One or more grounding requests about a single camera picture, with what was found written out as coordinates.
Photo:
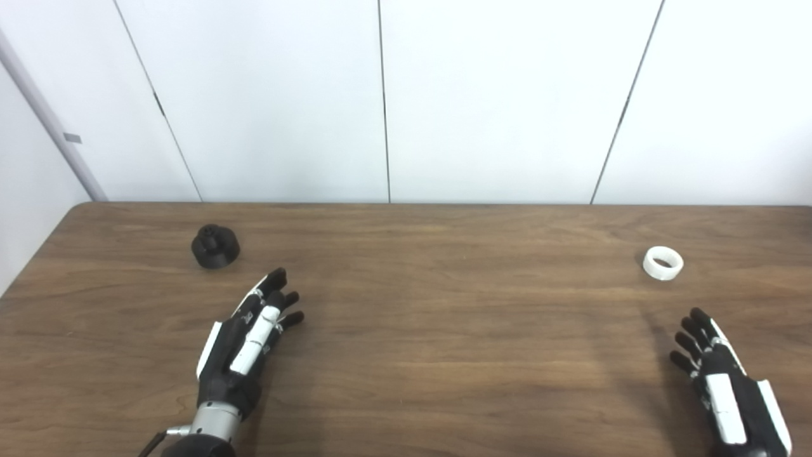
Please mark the round black part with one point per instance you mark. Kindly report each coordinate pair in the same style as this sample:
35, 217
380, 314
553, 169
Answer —
216, 251

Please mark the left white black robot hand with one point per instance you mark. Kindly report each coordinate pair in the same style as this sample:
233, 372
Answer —
228, 365

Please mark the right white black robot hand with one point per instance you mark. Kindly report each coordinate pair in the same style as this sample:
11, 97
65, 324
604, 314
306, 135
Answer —
729, 393

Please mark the grey wall corner post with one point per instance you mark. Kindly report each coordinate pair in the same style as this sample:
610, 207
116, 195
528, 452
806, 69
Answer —
57, 124

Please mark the small grey wall tag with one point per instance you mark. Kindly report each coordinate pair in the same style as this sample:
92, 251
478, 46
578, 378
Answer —
72, 138

